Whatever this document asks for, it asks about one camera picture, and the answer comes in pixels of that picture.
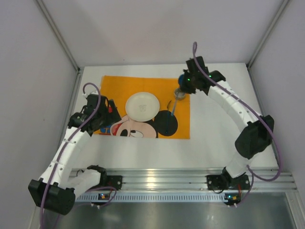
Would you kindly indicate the speckled ceramic cup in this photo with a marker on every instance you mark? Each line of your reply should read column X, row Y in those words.
column 179, row 94

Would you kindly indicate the cream round plate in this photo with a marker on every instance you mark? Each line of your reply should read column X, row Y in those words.
column 142, row 106

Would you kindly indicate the blue fork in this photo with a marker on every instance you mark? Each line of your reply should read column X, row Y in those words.
column 168, row 117

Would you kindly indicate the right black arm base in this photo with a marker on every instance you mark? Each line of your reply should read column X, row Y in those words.
column 221, row 183

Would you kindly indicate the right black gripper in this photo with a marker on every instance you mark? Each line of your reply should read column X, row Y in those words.
column 187, row 85

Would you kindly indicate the blue spoon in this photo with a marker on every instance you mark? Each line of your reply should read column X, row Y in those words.
column 175, row 105

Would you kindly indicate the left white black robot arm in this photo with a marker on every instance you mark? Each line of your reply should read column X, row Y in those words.
column 55, row 190

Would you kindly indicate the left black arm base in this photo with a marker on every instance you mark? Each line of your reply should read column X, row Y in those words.
column 110, row 181

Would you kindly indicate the aluminium mounting rail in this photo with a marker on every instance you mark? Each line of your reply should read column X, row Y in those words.
column 189, row 180

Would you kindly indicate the slotted grey cable duct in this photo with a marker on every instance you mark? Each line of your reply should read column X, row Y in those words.
column 102, row 197

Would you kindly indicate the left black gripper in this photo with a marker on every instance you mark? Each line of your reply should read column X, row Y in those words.
column 107, row 113

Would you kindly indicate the orange cartoon mouse placemat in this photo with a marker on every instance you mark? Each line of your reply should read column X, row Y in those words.
column 120, row 88

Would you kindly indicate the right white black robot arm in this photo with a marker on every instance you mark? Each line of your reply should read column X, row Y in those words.
column 255, row 129

